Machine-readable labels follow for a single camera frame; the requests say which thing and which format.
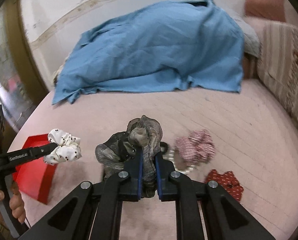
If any white pearl bracelet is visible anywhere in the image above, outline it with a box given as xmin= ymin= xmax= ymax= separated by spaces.
xmin=162 ymin=149 xmax=198 ymax=174

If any grey organza scrunchie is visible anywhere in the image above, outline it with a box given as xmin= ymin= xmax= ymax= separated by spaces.
xmin=95 ymin=115 xmax=163 ymax=198

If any person's left hand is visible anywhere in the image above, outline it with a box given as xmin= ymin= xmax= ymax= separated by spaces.
xmin=0 ymin=180 xmax=27 ymax=230

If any wooden stained-glass door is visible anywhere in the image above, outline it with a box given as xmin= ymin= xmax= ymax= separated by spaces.
xmin=0 ymin=0 xmax=48 ymax=132

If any black hair band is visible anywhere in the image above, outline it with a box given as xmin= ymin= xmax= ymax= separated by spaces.
xmin=160 ymin=141 xmax=169 ymax=154

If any grey-blue pillow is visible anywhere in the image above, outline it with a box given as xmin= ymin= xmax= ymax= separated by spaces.
xmin=227 ymin=10 xmax=260 ymax=57

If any red shallow tray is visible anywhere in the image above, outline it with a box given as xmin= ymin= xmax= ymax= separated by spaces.
xmin=12 ymin=133 xmax=58 ymax=205

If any white dotted scrunchie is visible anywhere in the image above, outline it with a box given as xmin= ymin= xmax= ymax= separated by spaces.
xmin=43 ymin=128 xmax=82 ymax=165

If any pink plaid scrunchie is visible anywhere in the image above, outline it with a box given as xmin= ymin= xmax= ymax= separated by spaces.
xmin=175 ymin=129 xmax=216 ymax=166

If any red patterned scrunchie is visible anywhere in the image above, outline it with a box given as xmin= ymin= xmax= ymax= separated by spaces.
xmin=205 ymin=169 xmax=244 ymax=202

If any blue bed sheet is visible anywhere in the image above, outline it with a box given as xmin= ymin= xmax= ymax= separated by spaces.
xmin=52 ymin=0 xmax=244 ymax=104

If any salmon pink pillow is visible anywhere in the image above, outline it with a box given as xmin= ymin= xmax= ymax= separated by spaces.
xmin=244 ymin=0 xmax=286 ymax=22

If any striped beige cushion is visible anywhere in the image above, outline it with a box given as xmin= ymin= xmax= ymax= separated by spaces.
xmin=257 ymin=21 xmax=298 ymax=127

